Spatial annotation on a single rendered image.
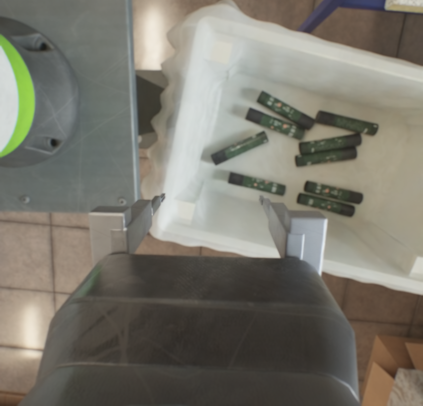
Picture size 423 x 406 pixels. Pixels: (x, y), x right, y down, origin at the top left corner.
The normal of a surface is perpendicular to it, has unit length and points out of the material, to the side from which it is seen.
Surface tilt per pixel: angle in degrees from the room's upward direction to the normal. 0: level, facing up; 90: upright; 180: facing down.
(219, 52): 0
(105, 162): 0
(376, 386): 68
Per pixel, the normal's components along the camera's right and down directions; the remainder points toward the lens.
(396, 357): 0.09, -0.96
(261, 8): -0.03, 0.25
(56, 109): 0.91, 0.27
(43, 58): 0.81, -0.34
